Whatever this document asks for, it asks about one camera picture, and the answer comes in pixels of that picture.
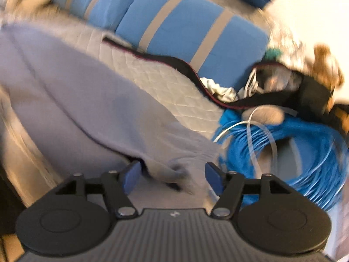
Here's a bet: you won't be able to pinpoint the teal yarn bundle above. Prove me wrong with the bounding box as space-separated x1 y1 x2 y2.
263 48 282 60

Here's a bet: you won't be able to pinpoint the crumpled white cloth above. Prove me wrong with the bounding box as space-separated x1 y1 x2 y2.
200 76 240 104

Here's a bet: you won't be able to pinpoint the lavender grey sweatpants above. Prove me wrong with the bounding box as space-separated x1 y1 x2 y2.
0 23 221 194

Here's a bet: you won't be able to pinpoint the beige plush item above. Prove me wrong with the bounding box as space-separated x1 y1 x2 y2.
241 106 285 124

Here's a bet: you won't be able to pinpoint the blue cable coil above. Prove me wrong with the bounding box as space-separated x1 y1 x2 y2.
213 109 349 212

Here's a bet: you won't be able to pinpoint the quilted pale bedspread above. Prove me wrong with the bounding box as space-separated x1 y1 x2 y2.
0 19 227 213

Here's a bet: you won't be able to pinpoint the black bag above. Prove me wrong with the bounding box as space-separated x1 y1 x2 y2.
245 61 349 115

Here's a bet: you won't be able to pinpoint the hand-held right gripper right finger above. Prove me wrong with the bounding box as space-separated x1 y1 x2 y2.
204 162 296 219

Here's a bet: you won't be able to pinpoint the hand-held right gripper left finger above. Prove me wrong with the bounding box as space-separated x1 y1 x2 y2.
55 160 142 219

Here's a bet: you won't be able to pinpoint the black strap with red edge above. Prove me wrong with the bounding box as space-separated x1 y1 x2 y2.
102 37 300 110

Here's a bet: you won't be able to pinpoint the white cable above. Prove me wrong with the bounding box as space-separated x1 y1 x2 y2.
213 106 279 167

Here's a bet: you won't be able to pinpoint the brown teddy bear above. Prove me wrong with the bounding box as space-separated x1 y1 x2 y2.
311 44 345 107

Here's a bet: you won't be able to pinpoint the blue pillow with beige stripes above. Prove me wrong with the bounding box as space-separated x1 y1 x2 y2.
115 0 270 90
52 0 149 30

